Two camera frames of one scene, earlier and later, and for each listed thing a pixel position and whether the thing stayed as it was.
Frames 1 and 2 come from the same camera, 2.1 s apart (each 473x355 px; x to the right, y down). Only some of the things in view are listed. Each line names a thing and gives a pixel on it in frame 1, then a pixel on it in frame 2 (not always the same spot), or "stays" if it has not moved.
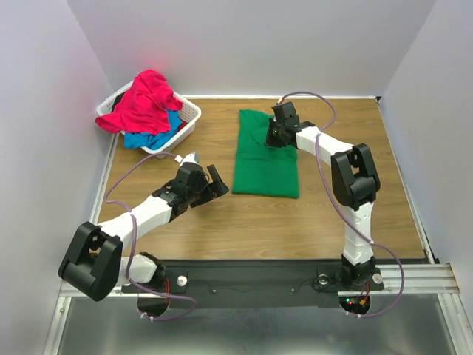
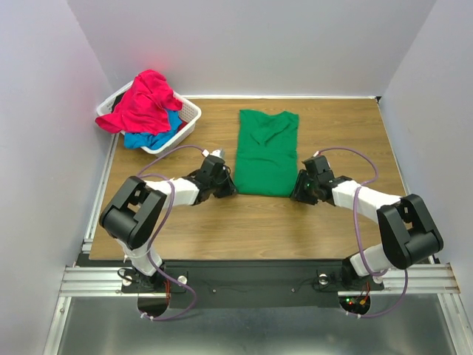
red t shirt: (144, 107) stays
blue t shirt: (137, 140) stays
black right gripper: (273, 137) to (301, 186)
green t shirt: (261, 169) stays
